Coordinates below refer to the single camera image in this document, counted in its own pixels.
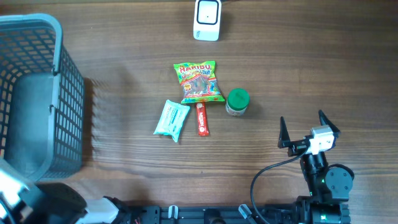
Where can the Haribo gummy candy bag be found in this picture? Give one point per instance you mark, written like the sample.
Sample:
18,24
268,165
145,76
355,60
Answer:
198,81

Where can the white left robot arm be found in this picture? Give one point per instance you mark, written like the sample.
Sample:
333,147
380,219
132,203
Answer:
26,201

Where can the grey plastic mesh basket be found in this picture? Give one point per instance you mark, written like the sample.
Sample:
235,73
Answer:
42,99

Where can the green lid jar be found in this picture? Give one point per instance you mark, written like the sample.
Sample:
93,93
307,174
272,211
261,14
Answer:
237,102

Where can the red Nescafe stick sachet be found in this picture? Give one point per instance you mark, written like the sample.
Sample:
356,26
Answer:
202,120

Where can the teal wet wipes pack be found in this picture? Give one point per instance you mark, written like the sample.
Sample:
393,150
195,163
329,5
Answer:
172,119

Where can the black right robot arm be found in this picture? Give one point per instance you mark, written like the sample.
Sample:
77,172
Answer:
329,185

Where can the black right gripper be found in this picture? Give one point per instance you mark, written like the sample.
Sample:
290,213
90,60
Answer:
296,147

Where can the white barcode scanner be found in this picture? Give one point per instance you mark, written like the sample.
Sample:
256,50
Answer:
207,18

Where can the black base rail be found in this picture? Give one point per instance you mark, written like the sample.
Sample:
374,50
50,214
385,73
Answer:
192,215

